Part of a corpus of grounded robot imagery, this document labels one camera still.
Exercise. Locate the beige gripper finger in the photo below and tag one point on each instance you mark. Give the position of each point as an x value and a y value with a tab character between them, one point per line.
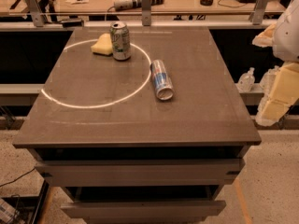
265	38
284	92

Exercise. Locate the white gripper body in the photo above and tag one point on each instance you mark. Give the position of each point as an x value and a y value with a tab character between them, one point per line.
289	36

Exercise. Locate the silver blue redbull can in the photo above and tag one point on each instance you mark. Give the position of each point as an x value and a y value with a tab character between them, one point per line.
161	81

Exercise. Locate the green white soda can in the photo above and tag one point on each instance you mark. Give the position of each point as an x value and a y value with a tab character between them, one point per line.
120	39

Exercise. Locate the yellow sponge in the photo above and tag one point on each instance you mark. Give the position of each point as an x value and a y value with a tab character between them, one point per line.
103	45

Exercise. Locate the grey drawer cabinet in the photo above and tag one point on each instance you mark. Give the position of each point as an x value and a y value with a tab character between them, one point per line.
98	131

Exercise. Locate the black floor crate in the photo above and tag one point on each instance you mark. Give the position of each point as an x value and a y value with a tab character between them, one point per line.
18	209

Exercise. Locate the grey metal bracket middle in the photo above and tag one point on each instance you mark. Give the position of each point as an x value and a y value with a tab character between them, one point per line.
146	12

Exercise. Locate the grey metal bracket left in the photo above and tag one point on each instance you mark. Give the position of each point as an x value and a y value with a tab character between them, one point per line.
35	13

